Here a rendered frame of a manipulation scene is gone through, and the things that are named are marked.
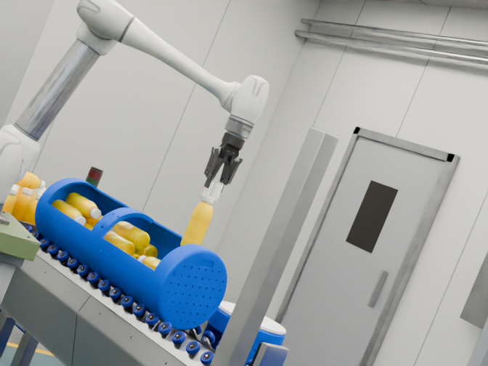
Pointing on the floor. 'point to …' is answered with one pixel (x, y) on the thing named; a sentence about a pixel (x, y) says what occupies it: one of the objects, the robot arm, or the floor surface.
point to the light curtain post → (275, 248)
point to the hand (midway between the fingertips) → (212, 190)
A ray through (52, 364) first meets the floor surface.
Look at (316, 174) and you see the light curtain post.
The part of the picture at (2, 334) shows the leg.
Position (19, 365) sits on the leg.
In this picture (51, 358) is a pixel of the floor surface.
